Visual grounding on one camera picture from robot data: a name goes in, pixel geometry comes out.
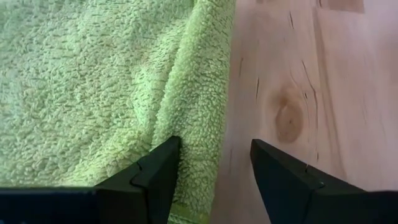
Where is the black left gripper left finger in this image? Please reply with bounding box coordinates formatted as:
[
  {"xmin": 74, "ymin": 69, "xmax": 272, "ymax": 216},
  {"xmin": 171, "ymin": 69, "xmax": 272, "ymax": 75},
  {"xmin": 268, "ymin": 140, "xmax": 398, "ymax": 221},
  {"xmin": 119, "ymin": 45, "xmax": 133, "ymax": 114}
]
[{"xmin": 94, "ymin": 135, "xmax": 182, "ymax": 224}]

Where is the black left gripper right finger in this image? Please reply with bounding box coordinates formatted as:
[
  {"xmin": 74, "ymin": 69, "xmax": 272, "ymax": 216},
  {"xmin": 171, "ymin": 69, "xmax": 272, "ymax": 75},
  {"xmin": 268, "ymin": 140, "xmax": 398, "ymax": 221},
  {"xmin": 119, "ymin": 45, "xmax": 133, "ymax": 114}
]
[{"xmin": 249, "ymin": 138, "xmax": 367, "ymax": 224}]

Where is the green microfiber towel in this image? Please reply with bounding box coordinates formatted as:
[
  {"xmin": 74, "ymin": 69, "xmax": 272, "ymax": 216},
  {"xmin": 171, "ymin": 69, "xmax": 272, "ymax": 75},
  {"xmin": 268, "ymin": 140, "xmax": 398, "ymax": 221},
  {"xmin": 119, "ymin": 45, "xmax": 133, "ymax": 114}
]
[{"xmin": 0, "ymin": 0, "xmax": 237, "ymax": 224}]

